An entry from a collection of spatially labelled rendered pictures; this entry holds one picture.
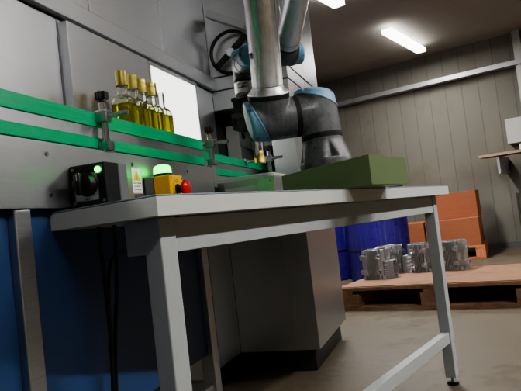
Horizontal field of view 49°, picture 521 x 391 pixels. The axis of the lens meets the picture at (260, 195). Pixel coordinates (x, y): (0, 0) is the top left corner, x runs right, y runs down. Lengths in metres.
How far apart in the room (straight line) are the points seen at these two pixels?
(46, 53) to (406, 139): 7.23
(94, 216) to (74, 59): 0.81
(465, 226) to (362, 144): 2.45
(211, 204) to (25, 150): 0.33
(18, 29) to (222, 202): 0.82
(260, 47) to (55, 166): 0.68
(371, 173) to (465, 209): 6.04
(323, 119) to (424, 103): 6.96
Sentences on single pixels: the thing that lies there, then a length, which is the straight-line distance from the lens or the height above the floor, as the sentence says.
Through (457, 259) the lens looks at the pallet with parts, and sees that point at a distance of 4.58.
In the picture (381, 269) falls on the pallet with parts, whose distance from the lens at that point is 4.45.
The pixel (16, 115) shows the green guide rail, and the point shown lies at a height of 0.92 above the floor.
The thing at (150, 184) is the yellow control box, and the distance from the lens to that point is 1.39.
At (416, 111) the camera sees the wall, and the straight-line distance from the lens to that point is 8.56.
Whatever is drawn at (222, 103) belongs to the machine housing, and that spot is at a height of 1.27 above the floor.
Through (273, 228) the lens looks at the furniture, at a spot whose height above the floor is 0.67.
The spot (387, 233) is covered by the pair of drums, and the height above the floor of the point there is 0.45.
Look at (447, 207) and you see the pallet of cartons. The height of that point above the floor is 0.62.
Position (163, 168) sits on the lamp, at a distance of 1.39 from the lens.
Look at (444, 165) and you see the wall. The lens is 8.38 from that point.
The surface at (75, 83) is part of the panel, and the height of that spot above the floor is 1.14.
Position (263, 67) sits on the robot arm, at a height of 1.10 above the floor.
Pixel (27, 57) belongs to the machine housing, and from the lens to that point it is 1.65.
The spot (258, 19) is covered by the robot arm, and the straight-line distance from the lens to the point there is 1.56.
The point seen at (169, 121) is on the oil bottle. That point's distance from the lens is 1.87.
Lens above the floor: 0.68
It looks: 3 degrees up
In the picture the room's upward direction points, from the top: 7 degrees counter-clockwise
